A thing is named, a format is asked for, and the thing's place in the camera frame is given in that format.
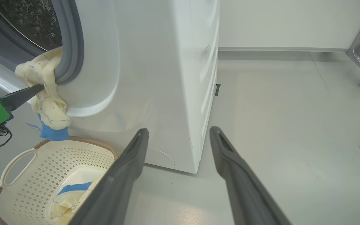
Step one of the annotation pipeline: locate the pale yellow garment blue trim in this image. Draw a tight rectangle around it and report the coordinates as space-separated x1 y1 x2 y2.
15 47 72 141
49 181 101 225

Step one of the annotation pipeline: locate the cream perforated basket brown rim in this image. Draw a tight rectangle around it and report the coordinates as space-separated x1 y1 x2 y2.
0 136 119 225

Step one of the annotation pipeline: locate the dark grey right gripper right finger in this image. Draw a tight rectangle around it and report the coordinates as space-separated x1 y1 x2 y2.
210 126 293 225

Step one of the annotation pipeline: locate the white front-load washing machine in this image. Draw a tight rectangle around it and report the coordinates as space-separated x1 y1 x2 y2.
0 0 220 174

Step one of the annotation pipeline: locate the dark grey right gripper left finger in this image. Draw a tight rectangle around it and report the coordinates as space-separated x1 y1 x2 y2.
69 128 149 225

